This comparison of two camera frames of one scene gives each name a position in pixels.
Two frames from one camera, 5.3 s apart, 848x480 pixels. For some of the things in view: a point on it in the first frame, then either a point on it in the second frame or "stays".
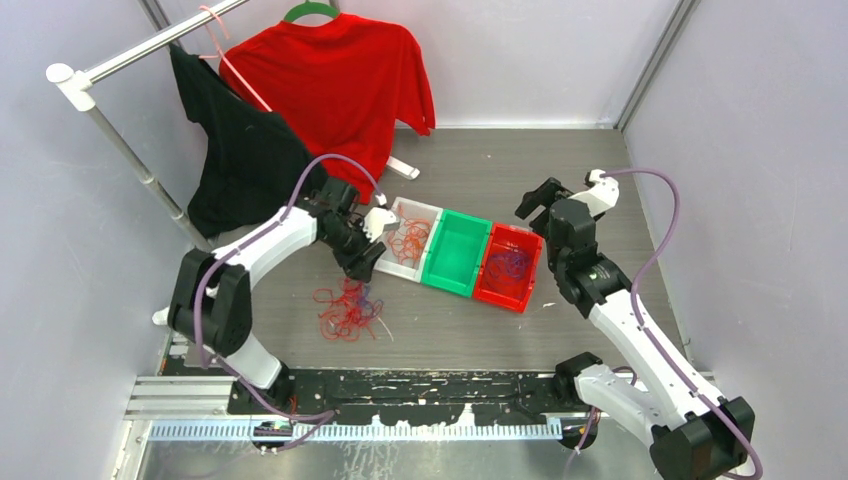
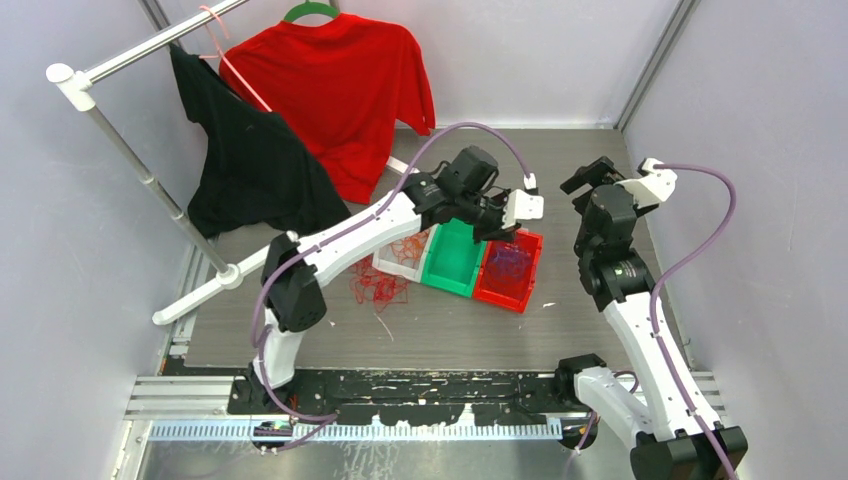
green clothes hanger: [308, 8] stays
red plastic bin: [508, 265] stays
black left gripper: [362, 267] to [496, 233]
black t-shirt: [257, 166] stays
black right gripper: [544, 195] to [593, 174]
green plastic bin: [456, 251] stays
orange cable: [407, 241] stays
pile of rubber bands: [350, 312] to [373, 284]
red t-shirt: [341, 85] stays
